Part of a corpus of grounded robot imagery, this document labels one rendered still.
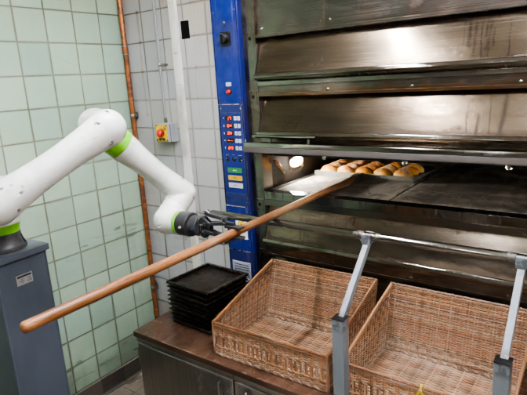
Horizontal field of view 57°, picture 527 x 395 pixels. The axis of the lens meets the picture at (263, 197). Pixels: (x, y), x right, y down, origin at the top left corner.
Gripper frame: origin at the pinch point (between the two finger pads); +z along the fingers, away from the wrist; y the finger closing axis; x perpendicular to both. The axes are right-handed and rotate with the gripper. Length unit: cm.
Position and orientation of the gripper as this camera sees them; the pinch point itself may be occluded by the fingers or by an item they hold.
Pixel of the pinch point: (234, 231)
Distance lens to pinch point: 173.3
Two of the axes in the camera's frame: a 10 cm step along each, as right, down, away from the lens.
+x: -5.9, 2.2, -7.8
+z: 8.1, 0.9, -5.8
